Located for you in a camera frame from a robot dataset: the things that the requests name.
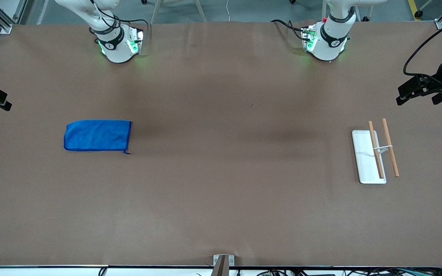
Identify black base cable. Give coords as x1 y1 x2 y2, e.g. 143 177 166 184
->
271 19 307 41
90 0 149 32

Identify blue microfiber towel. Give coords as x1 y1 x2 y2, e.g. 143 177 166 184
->
64 120 132 154

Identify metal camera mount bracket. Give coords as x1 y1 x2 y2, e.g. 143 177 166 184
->
213 254 235 276

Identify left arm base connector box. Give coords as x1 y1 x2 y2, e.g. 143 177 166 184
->
301 25 318 53

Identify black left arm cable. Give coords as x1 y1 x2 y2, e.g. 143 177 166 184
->
403 15 442 77

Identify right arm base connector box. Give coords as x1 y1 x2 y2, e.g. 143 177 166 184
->
128 27 145 55

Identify white stand legs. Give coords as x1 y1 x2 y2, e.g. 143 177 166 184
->
150 0 208 23

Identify white rack with wooden rods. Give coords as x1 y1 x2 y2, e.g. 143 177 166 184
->
351 118 400 184

